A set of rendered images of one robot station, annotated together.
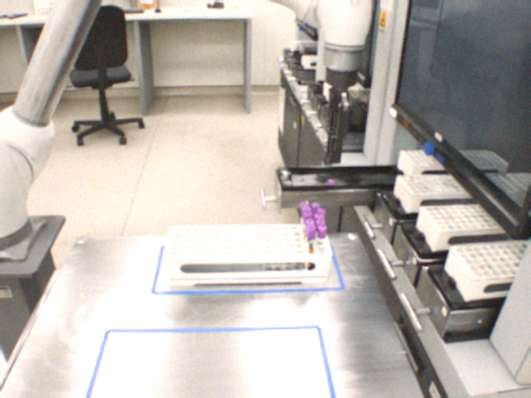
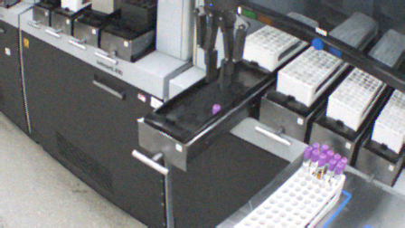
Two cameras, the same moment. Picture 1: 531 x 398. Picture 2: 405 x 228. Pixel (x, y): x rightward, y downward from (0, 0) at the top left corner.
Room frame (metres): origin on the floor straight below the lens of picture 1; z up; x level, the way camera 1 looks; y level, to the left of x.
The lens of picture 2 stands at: (0.28, 0.67, 1.60)
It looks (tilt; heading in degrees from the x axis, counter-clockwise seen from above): 36 degrees down; 313
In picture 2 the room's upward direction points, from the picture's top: 2 degrees clockwise
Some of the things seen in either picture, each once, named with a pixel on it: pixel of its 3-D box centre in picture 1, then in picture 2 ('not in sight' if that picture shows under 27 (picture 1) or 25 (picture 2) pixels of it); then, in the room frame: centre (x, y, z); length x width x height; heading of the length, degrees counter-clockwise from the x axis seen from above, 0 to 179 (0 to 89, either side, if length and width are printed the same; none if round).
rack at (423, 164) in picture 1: (451, 167); (283, 39); (1.11, -0.52, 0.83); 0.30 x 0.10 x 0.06; 97
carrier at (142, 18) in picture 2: (358, 114); (136, 12); (1.49, -0.30, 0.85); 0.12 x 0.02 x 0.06; 7
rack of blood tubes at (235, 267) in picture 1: (247, 254); (286, 220); (0.66, 0.04, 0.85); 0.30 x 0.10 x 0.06; 95
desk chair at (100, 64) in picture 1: (101, 71); not in sight; (3.36, 1.35, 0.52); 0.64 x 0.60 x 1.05; 27
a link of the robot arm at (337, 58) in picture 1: (342, 56); not in sight; (1.03, -0.16, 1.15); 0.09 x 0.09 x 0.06
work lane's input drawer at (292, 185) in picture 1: (390, 185); (248, 80); (1.09, -0.34, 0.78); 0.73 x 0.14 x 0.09; 97
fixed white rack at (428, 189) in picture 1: (455, 194); (318, 69); (0.95, -0.47, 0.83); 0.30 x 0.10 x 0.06; 97
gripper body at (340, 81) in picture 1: (339, 86); (221, 7); (1.03, -0.16, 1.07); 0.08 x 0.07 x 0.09; 7
